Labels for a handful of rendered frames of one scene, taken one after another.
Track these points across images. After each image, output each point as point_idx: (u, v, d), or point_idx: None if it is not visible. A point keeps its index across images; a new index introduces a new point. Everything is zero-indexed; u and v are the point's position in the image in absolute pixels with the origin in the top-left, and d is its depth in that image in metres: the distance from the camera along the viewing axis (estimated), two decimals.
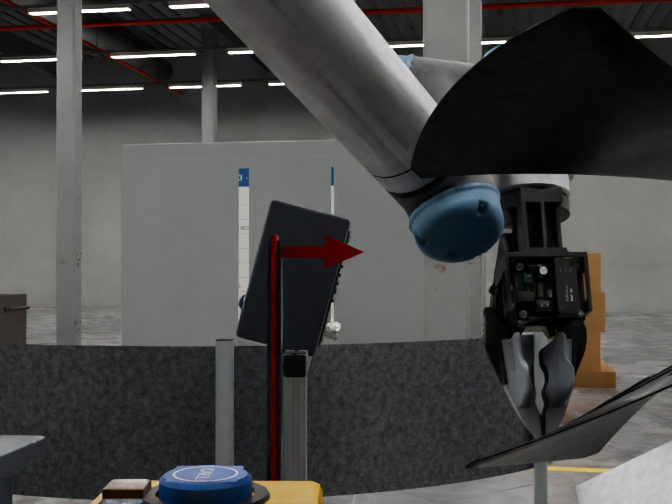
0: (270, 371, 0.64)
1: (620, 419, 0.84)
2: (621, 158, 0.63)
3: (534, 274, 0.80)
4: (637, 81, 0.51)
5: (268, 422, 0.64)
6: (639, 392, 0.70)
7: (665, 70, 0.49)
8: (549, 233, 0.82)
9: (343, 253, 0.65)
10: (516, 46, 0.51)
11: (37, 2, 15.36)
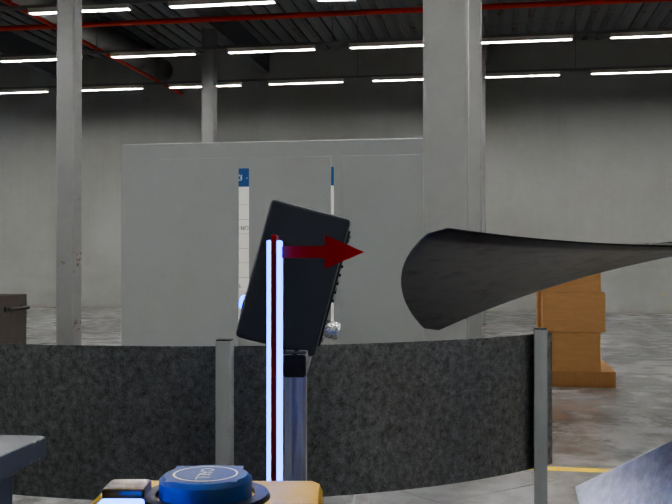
0: (270, 371, 0.64)
1: None
2: (586, 269, 0.69)
3: None
4: (523, 250, 0.59)
5: (268, 422, 0.64)
6: None
7: (534, 242, 0.57)
8: None
9: (343, 253, 0.65)
10: (416, 258, 0.61)
11: (37, 2, 15.36)
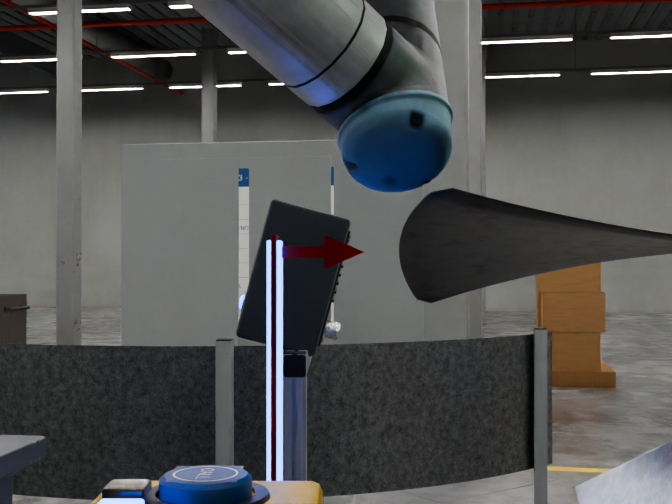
0: (270, 371, 0.64)
1: None
2: (585, 255, 0.69)
3: None
4: (524, 222, 0.59)
5: (268, 422, 0.64)
6: None
7: (536, 213, 0.57)
8: None
9: (343, 253, 0.65)
10: (417, 218, 0.61)
11: (37, 2, 15.36)
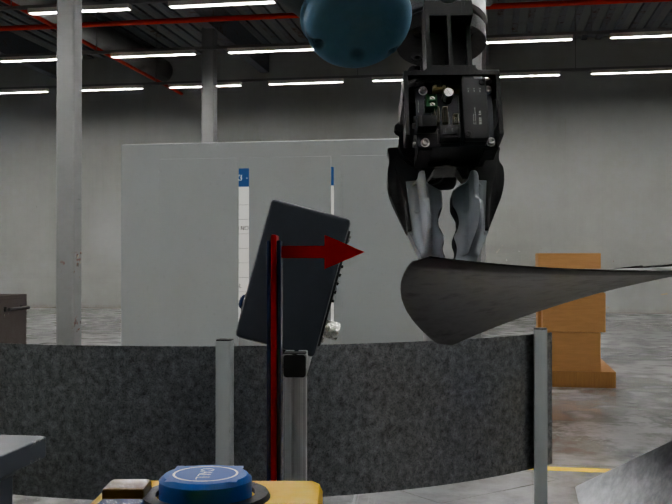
0: (270, 371, 0.64)
1: None
2: (587, 289, 0.71)
3: (439, 99, 0.69)
4: (508, 275, 0.61)
5: (268, 422, 0.64)
6: None
7: (515, 268, 0.60)
8: (459, 56, 0.70)
9: (343, 253, 0.65)
10: (409, 282, 0.64)
11: (37, 2, 15.36)
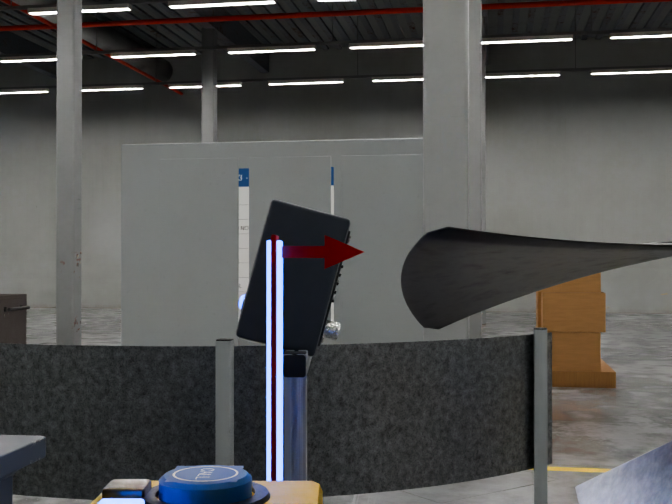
0: (270, 371, 0.64)
1: None
2: None
3: None
4: None
5: (268, 422, 0.64)
6: None
7: None
8: None
9: (343, 253, 0.65)
10: None
11: (37, 2, 15.36)
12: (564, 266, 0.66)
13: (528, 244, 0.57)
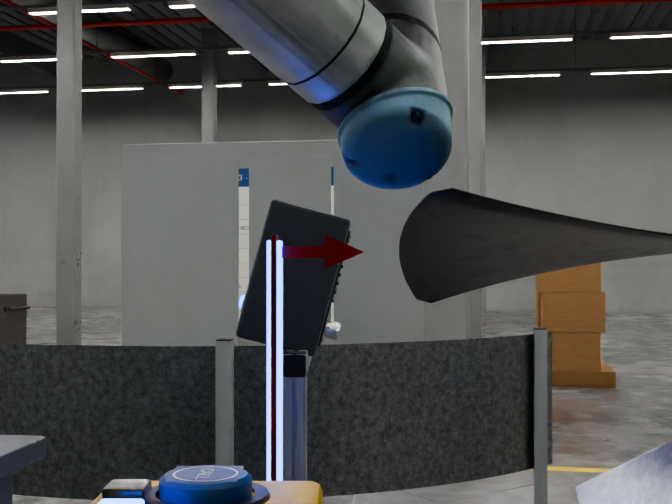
0: (270, 371, 0.64)
1: None
2: None
3: None
4: None
5: (268, 422, 0.64)
6: None
7: None
8: None
9: (343, 253, 0.65)
10: None
11: (37, 2, 15.36)
12: (563, 249, 0.67)
13: (530, 216, 0.57)
